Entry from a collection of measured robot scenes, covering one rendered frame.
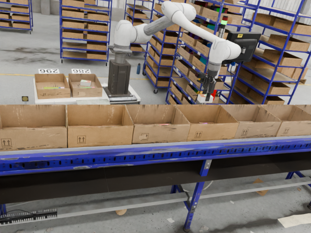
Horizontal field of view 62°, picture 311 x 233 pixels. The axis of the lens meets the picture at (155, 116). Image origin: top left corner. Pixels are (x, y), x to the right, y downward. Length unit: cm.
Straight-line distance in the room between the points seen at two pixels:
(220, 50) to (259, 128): 69
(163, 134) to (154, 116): 29
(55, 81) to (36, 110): 112
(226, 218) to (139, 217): 82
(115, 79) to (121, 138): 109
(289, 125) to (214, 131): 68
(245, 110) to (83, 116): 135
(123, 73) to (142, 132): 109
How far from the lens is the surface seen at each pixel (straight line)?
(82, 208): 214
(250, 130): 208
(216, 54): 183
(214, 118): 222
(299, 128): 241
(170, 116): 202
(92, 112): 186
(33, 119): 188
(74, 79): 294
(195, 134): 183
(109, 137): 163
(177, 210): 260
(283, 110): 264
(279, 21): 387
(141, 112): 193
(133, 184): 184
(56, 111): 184
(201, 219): 260
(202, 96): 193
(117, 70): 260
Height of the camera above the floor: 188
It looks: 28 degrees down
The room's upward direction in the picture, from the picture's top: 10 degrees clockwise
